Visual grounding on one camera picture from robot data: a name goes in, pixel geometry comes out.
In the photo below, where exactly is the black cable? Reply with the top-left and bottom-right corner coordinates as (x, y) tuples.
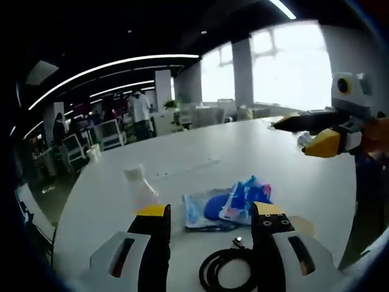
(199, 236), (259, 292)

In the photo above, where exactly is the large window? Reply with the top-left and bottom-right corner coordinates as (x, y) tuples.
(200, 21), (334, 111)

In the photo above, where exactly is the person's right hand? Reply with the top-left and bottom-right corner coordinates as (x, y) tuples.
(362, 116), (389, 165)

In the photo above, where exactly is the clear plastic bottle red label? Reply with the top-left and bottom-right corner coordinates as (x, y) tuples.
(122, 163), (162, 214)

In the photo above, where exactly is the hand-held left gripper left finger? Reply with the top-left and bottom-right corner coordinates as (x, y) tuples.
(78, 204), (171, 292)

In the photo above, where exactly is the blue white packet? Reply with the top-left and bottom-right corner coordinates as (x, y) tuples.
(218, 175), (274, 226)

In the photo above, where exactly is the white cup stack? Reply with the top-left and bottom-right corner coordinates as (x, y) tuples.
(86, 144), (102, 165)

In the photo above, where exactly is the white round table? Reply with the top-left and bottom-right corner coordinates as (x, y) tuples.
(53, 117), (358, 292)

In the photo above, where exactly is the white chair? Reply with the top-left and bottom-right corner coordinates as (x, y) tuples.
(61, 134), (89, 172)
(93, 119), (128, 150)

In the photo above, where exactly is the white cabinet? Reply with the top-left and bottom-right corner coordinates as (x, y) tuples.
(153, 108), (184, 135)

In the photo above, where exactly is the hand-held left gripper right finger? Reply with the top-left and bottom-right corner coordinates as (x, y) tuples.
(251, 201), (347, 292)

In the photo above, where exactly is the blue plastic bag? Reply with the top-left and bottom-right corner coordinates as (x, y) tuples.
(181, 188), (244, 232)

